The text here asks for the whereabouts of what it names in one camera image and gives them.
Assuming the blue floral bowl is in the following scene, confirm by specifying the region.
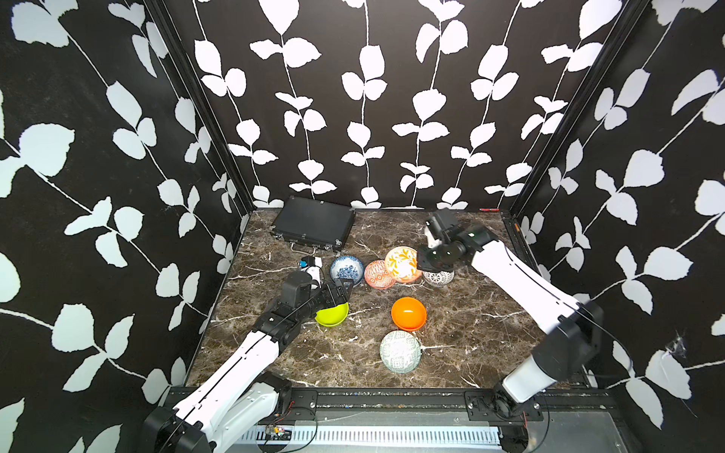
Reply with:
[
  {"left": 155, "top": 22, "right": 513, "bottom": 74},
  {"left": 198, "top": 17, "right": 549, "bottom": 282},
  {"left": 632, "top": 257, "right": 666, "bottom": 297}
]
[{"left": 330, "top": 256, "right": 364, "bottom": 285}]

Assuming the lime green bowl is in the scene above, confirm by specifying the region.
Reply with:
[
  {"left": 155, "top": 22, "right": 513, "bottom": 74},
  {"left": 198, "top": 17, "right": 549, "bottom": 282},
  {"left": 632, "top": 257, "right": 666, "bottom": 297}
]
[{"left": 315, "top": 303, "right": 349, "bottom": 328}]

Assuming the red patterned bowl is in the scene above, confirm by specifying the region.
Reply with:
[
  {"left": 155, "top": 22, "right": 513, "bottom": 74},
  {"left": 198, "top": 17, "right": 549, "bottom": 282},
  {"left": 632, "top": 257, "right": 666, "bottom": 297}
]
[{"left": 364, "top": 260, "right": 396, "bottom": 290}]

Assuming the orange leaf patterned bowl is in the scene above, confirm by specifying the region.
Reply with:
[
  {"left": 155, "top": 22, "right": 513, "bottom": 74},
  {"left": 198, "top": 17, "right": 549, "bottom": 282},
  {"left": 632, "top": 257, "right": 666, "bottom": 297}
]
[{"left": 384, "top": 247, "right": 422, "bottom": 284}]

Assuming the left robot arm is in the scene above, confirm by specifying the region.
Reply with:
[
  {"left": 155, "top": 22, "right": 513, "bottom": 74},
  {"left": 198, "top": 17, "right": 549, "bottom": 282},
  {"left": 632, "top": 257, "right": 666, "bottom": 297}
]
[{"left": 137, "top": 256, "right": 355, "bottom": 452}]

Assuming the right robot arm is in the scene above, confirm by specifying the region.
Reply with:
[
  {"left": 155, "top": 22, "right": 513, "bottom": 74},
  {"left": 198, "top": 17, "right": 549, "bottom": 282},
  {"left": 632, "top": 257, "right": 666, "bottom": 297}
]
[{"left": 417, "top": 210, "right": 604, "bottom": 416}]

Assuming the white maroon patterned bowl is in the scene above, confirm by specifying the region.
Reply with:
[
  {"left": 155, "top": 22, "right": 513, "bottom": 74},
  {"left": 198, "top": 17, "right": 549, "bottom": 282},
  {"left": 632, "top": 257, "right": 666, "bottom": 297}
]
[{"left": 423, "top": 271, "right": 455, "bottom": 287}]

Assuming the orange plastic bowl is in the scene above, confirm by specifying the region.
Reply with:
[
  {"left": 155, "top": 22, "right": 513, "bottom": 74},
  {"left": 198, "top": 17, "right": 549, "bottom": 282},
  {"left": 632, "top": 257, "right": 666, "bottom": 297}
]
[{"left": 391, "top": 297, "right": 428, "bottom": 332}]

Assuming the black hard carrying case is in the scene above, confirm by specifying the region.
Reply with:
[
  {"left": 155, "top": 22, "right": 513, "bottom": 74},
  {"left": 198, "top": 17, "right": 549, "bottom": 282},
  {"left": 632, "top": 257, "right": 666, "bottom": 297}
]
[{"left": 271, "top": 196, "right": 356, "bottom": 252}]

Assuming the pale green patterned bowl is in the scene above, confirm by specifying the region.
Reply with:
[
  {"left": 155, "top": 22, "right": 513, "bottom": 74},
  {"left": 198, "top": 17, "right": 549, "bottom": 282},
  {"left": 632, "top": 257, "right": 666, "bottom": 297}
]
[{"left": 379, "top": 330, "right": 422, "bottom": 374}]

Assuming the small circuit board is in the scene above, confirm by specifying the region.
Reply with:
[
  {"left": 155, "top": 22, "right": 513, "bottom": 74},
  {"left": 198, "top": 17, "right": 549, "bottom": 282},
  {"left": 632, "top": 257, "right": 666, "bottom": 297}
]
[{"left": 264, "top": 427, "right": 293, "bottom": 443}]

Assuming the black front mounting rail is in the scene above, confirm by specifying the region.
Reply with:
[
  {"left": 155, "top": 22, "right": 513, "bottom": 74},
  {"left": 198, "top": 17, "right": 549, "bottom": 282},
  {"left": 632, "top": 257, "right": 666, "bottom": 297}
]
[{"left": 261, "top": 387, "right": 620, "bottom": 426}]

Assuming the white perforated cable tray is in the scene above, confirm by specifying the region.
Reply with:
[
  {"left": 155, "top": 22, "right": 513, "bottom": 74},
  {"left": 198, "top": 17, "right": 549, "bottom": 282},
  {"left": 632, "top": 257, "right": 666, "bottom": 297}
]
[{"left": 236, "top": 426, "right": 502, "bottom": 449}]

